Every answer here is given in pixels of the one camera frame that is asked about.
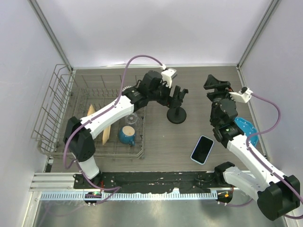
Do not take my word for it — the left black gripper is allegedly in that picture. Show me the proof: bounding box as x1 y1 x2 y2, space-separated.
148 79 181 109

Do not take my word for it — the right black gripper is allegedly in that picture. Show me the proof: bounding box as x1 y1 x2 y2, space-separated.
204 75 239 124

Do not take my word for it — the black phone stand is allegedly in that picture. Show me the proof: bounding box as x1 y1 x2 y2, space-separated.
166 88 187 124

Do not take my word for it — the phone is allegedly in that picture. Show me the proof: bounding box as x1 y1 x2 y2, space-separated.
190 135 214 165

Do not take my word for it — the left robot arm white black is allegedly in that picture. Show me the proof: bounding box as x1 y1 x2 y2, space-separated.
63 68 188 189

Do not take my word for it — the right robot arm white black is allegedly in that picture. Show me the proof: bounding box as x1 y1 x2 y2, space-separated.
203 74 303 221

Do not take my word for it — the clear glass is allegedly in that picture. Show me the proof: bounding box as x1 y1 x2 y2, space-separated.
125 113 142 128

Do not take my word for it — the blue polka dot plate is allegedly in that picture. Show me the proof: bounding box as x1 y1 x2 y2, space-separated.
235 117 258 146

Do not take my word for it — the blue mug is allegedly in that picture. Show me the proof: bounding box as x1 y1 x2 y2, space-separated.
118 125 136 146

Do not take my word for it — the right beige plate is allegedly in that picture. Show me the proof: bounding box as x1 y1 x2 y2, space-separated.
102 125 111 145

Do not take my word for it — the beige plate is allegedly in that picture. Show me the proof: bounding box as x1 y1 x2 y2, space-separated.
87 104 96 116
102 125 111 145

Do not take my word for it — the left beige plate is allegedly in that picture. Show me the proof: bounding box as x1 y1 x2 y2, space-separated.
87 104 96 116

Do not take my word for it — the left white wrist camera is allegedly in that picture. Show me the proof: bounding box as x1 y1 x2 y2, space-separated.
160 65 177 88

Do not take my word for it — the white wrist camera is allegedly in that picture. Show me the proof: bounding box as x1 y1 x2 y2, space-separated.
160 65 177 88
229 87 253 103

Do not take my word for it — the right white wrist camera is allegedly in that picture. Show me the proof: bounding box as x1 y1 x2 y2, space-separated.
229 87 253 103

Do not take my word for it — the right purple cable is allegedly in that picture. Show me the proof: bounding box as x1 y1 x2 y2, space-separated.
223 92 303 219

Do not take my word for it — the purple cable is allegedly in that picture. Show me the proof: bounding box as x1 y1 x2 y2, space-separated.
223 92 303 219
63 54 166 205

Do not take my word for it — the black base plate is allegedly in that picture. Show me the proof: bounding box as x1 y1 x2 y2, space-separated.
73 171 235 194

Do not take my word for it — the grey wire dish rack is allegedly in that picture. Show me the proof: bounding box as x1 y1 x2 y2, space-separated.
31 64 147 159

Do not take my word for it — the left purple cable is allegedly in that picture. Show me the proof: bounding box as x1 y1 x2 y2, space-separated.
63 54 166 205

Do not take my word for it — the white slotted cable duct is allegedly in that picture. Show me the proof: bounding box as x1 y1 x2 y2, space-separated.
40 189 217 201

